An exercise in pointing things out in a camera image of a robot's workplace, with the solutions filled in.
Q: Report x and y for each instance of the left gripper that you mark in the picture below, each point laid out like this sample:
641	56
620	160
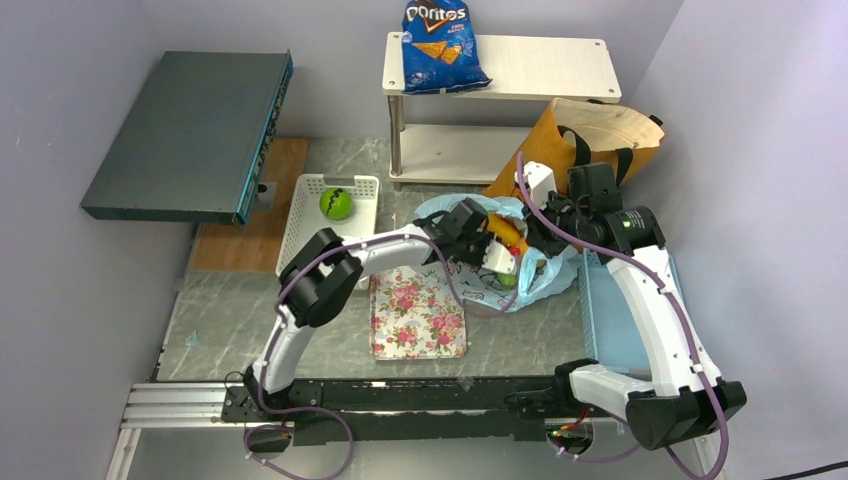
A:
485	240

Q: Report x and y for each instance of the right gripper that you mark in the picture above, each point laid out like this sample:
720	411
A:
536	229

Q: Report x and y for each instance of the light blue cartoon plastic bag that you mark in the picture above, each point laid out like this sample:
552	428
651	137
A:
539	276

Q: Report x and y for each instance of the orange mango toy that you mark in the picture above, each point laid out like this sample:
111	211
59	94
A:
509	235

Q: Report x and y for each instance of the brown Trader Joe's tote bag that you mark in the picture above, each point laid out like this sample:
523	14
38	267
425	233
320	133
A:
571	133

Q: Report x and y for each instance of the green round fruit toy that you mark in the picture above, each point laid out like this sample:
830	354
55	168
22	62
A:
336	204

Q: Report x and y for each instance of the green cucumber toy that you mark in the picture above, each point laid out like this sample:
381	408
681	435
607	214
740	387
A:
508	281

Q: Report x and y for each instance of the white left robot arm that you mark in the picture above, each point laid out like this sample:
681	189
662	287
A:
319	280

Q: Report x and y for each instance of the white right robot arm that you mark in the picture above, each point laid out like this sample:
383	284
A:
686	396

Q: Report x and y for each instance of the floral pattern tray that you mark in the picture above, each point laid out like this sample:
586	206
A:
415	316

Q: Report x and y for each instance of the light blue plastic basket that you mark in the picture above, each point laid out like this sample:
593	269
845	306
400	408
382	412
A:
611	334

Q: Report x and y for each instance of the white plastic basket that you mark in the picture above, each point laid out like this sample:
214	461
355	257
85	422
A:
305	217

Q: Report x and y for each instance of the white two-tier shelf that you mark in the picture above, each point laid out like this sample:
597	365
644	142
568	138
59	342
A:
523	69

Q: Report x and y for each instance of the blue Doritos chip bag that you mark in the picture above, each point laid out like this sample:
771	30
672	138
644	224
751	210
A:
439	49

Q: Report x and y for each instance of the wooden board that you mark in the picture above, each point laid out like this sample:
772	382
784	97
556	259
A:
256	246

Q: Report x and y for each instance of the dark grey flat box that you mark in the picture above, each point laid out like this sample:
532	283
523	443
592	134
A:
195	142

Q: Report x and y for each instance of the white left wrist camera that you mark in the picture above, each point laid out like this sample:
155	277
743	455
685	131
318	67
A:
499	258

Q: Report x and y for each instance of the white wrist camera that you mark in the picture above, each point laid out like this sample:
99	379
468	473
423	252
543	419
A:
535	182
499	258

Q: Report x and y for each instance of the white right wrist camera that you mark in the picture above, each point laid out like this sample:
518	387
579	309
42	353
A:
535	182

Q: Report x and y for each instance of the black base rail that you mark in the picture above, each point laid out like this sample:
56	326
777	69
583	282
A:
523	408

